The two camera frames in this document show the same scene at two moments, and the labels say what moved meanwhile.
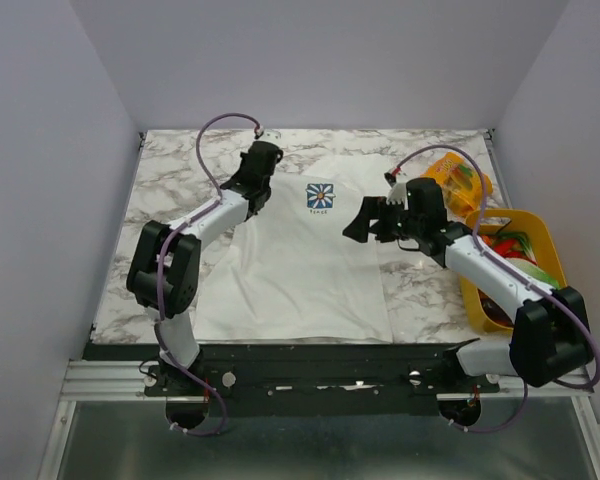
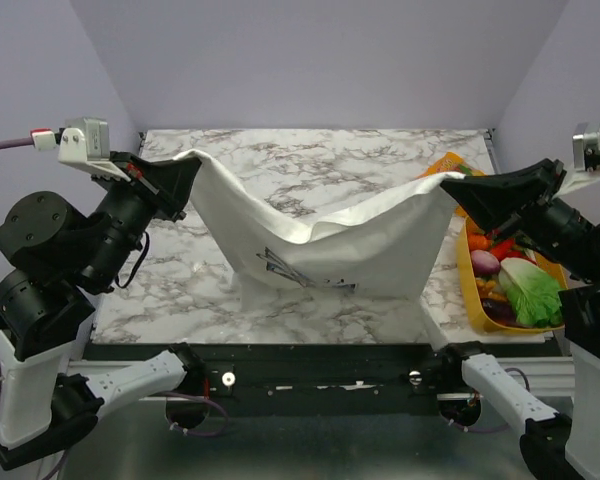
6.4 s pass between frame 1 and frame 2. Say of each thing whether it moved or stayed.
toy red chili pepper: stayed
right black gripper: moved
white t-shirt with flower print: moved
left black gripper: moved
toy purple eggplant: stayed
